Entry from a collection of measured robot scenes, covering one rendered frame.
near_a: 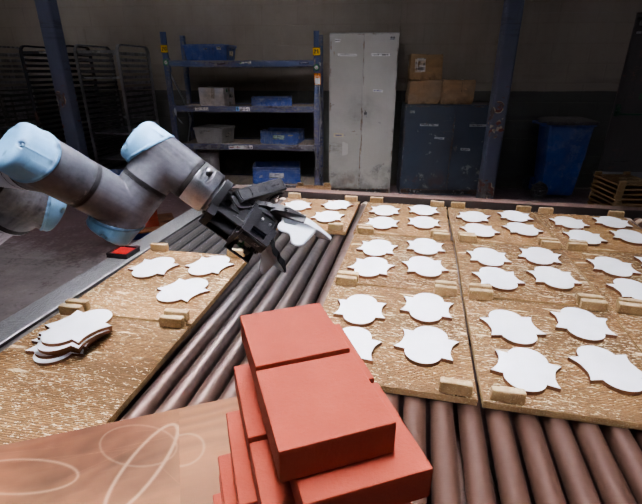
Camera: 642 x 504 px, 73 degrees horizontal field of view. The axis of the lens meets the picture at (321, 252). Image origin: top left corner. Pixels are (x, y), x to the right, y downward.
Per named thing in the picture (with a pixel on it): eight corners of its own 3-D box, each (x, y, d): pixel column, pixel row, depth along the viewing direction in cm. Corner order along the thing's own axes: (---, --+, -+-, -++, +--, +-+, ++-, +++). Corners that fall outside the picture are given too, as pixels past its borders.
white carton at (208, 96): (199, 106, 541) (197, 87, 533) (211, 104, 566) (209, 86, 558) (225, 106, 531) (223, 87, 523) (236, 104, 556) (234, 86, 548)
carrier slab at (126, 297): (63, 315, 109) (61, 309, 108) (151, 253, 146) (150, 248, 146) (192, 329, 103) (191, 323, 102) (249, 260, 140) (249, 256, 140)
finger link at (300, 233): (323, 259, 72) (271, 247, 73) (333, 235, 75) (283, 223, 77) (324, 246, 69) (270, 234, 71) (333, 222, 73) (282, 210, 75)
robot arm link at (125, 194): (56, 204, 67) (99, 148, 67) (118, 234, 75) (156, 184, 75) (69, 226, 62) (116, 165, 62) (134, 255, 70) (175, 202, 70)
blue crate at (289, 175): (252, 184, 557) (251, 167, 549) (255, 176, 596) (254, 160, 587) (300, 184, 560) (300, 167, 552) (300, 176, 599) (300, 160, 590)
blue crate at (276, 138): (260, 143, 547) (259, 130, 541) (269, 139, 581) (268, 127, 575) (298, 145, 537) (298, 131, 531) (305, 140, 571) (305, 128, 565)
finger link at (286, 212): (303, 236, 75) (257, 225, 77) (306, 229, 76) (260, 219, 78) (303, 217, 72) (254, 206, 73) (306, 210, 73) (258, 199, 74)
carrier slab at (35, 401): (-120, 443, 71) (-124, 436, 71) (62, 316, 109) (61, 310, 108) (65, 479, 65) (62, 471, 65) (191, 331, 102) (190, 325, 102)
